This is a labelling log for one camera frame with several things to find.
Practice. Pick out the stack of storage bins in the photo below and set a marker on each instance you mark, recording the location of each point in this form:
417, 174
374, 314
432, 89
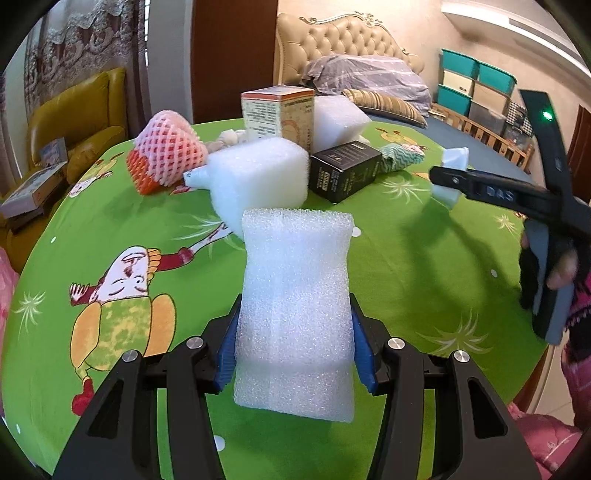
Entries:
494, 78

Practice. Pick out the pink foam fruit net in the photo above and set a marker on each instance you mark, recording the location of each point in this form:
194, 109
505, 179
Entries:
168, 138

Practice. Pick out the green patterned cloth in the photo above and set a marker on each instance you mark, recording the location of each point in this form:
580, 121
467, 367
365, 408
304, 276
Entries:
401, 157

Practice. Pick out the beige lace curtain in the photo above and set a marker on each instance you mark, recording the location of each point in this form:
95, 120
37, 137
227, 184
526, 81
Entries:
69, 46

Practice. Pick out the black cardboard box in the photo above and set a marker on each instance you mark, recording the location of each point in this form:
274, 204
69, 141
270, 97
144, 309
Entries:
344, 170

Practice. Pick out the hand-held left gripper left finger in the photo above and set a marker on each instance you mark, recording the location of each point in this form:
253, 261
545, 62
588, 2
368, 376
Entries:
226, 355

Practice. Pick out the wooden bed rail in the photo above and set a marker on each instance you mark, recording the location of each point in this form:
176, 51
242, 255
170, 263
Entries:
480, 127

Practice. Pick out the small crumpled white tissue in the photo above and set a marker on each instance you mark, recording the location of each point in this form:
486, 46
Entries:
228, 137

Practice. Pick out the white paper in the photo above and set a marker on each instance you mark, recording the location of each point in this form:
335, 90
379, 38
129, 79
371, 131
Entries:
455, 159

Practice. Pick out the orange foam fruit net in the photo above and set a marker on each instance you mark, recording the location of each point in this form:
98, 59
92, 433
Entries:
143, 175

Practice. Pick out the person's right hand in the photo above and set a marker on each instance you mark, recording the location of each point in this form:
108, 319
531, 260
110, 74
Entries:
563, 272

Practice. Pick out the small light blue box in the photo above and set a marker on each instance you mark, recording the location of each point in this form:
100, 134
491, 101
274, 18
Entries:
54, 151

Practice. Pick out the white foam sheet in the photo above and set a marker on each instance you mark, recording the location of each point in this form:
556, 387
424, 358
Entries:
295, 300

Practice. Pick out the green printed tablecloth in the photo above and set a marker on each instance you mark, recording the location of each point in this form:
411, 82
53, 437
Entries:
415, 277

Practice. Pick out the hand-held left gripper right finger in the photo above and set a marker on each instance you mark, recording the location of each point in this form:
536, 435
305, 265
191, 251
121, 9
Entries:
364, 355

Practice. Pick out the beige tufted headboard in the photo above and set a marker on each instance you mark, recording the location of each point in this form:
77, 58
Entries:
341, 41

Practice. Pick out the striped pillow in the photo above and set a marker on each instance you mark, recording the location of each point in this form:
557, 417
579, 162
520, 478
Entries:
392, 106

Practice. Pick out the white foam block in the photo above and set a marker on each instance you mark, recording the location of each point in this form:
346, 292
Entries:
339, 122
258, 175

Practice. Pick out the orange and white carton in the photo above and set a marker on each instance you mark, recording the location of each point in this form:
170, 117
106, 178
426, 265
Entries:
277, 115

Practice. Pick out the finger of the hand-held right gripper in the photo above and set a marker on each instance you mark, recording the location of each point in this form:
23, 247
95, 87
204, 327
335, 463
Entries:
455, 181

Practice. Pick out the person's pink quilted clothing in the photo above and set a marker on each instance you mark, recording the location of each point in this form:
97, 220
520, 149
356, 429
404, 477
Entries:
545, 438

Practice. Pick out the dark flat book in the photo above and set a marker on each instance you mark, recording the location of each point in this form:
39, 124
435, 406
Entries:
25, 219

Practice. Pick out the flat white box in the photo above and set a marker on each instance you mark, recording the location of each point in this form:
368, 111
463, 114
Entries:
32, 187

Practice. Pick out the yellow leather armchair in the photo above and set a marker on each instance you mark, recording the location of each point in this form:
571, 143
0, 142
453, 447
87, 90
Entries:
87, 110

